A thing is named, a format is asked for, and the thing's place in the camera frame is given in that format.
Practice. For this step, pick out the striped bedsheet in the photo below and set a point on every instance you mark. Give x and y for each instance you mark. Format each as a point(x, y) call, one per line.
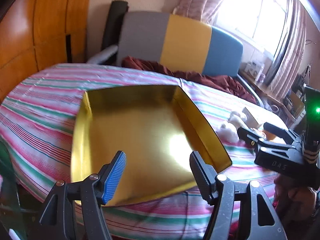
point(50, 105)

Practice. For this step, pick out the black rolled mat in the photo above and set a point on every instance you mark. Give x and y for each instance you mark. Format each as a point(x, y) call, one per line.
point(117, 25)

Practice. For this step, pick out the window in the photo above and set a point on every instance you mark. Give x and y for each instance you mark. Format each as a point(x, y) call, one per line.
point(252, 15)

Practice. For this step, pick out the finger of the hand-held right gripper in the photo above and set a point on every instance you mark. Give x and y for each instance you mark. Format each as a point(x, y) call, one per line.
point(250, 136)
point(277, 130)

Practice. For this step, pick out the gold tin box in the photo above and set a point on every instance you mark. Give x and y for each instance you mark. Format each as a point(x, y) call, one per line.
point(137, 130)

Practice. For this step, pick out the cream carton box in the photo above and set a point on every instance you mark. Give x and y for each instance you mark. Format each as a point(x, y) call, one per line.
point(251, 117)

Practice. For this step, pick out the white cotton bag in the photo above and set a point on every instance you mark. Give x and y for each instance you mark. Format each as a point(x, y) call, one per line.
point(226, 131)

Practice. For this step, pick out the white padded bed rail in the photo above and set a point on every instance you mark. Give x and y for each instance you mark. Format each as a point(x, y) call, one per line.
point(105, 53)

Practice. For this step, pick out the grey yellow blue sofa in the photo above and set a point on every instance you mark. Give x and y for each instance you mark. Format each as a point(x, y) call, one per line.
point(185, 42)

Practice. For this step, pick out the orange packet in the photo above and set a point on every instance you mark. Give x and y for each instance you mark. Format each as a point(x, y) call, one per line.
point(269, 134)

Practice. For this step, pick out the white blue sock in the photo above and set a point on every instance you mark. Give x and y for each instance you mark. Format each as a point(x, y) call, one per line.
point(237, 120)

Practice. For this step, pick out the maroon blanket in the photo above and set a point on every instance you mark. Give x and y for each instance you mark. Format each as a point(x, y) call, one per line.
point(215, 82)

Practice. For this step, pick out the wooden wardrobe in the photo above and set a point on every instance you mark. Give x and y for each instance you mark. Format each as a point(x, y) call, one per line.
point(37, 30)

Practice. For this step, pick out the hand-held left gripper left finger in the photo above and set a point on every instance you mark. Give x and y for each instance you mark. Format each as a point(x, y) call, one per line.
point(115, 177)

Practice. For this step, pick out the white box blue label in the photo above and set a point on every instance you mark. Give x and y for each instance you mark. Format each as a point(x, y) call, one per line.
point(253, 70)

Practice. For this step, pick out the grey bed rail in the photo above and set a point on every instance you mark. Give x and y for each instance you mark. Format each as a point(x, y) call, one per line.
point(252, 90)

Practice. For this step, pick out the cardboard box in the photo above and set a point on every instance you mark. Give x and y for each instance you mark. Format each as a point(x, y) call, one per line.
point(297, 103)

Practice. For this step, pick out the wooden desk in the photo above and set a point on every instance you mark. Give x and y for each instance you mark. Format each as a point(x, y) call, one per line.
point(272, 97)

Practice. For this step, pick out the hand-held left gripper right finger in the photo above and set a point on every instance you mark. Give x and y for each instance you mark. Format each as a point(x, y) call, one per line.
point(202, 177)

